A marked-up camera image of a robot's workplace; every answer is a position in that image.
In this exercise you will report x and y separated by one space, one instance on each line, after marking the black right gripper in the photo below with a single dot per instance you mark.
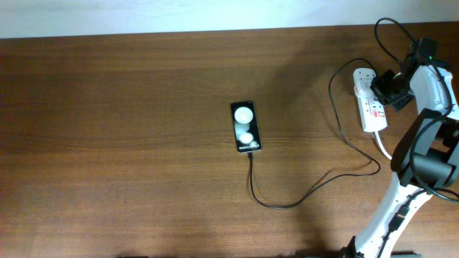
394 102

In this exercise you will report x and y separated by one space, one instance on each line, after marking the white power strip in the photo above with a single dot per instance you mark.
372 114

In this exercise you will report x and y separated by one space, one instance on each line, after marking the black Galaxy flip phone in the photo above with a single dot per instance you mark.
247 135

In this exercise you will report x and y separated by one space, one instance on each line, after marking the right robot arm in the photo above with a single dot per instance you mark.
425 162

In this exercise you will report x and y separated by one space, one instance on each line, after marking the white USB charger plug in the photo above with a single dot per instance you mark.
362 89

